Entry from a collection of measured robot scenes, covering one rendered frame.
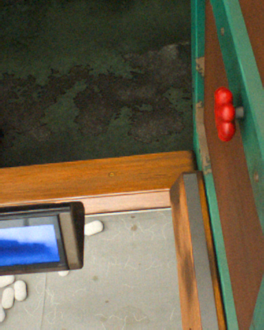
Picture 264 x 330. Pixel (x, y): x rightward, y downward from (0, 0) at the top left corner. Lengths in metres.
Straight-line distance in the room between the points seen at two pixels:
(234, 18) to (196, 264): 0.41
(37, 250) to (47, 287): 0.36
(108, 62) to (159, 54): 0.24
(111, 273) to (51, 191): 0.20
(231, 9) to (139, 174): 0.55
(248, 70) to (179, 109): 1.70
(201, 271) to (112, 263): 0.21
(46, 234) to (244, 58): 0.27
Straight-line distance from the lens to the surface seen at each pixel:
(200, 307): 0.70
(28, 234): 0.52
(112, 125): 2.04
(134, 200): 0.91
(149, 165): 0.94
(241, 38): 0.40
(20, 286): 0.88
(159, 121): 2.03
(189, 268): 0.74
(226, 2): 0.44
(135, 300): 0.84
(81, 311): 0.85
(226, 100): 0.37
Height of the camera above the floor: 1.52
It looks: 52 degrees down
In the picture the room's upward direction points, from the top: 11 degrees counter-clockwise
